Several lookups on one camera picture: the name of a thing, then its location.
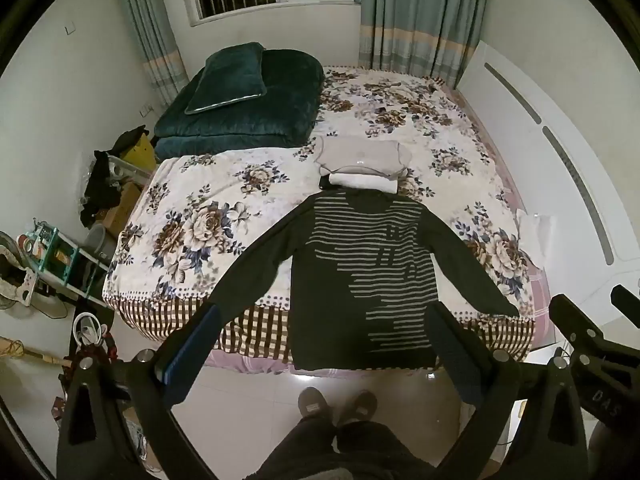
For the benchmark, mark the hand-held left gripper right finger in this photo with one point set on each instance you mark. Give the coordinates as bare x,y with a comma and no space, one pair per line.
457,360

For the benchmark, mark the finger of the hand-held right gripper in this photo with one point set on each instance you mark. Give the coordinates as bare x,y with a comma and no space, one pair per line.
580,327
627,302

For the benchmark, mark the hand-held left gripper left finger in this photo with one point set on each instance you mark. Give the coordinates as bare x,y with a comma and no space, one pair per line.
192,355

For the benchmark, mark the dark striped sweater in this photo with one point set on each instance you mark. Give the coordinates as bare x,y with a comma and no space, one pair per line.
350,265

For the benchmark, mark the white cloth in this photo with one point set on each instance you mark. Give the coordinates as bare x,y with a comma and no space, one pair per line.
535,232

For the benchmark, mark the person's right shoe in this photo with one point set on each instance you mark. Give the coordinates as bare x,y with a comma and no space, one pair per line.
361,405

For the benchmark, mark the person's shoe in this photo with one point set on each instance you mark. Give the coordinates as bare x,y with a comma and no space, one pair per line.
361,405
312,402

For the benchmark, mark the person's left shoe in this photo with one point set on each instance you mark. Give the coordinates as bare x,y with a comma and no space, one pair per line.
312,402

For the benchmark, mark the person's dark pants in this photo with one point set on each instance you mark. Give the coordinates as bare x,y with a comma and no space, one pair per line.
350,450

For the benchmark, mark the grey bucket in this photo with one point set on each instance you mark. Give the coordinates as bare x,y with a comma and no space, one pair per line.
100,242

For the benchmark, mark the floral bed sheet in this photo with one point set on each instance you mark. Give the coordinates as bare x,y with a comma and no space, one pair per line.
200,200

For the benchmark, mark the wooden broom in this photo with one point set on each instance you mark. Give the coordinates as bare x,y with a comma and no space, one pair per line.
35,354

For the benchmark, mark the cardboard box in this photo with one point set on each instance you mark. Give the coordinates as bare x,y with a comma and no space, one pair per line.
122,210

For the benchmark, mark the teal shelf rack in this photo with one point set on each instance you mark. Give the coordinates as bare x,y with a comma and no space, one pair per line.
60,255

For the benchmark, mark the standing fan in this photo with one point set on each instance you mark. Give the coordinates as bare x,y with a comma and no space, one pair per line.
20,280

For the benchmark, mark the black hanging clothing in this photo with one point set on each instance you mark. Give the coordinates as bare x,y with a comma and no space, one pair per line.
100,185

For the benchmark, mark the folded white garment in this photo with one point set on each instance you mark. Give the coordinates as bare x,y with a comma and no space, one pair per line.
365,181

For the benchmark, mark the yellow box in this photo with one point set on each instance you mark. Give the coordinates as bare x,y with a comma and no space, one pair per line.
142,155

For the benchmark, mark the folded beige garment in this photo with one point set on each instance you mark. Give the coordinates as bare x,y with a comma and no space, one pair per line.
360,152

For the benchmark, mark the white headboard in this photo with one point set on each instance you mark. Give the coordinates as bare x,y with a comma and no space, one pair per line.
500,90

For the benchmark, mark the dark green quilt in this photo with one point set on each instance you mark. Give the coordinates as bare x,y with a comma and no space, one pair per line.
285,110

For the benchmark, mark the dark green pillow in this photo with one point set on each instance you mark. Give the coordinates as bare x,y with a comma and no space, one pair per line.
225,80

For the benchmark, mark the grey-blue curtain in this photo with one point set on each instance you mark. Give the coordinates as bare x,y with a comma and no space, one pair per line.
420,20
150,35

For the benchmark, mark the wall socket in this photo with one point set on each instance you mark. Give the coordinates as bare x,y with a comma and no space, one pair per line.
146,109

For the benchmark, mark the wall switch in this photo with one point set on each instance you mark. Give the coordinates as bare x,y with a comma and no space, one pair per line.
70,28

